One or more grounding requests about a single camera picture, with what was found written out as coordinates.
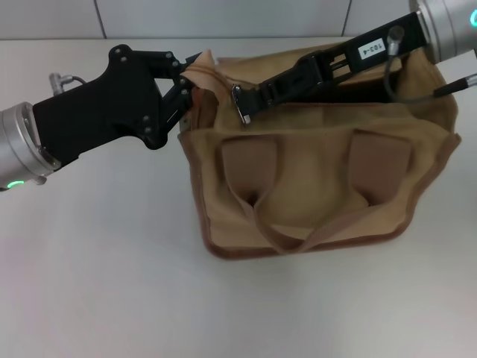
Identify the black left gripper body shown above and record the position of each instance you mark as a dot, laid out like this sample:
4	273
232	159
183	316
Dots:
100	108

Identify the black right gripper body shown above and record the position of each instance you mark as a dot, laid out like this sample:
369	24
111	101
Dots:
372	44

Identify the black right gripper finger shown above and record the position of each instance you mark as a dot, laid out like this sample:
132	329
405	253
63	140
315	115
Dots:
298	91
298	72

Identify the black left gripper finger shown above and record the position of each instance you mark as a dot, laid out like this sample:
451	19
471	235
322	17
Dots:
167	65
179	98

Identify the silver metal zipper pull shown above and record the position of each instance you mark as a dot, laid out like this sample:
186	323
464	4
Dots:
242	108

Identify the khaki canvas food bag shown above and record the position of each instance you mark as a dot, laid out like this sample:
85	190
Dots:
316	179

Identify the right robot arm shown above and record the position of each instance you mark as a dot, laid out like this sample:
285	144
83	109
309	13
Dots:
447	26

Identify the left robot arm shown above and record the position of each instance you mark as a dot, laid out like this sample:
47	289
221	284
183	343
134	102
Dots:
18	145

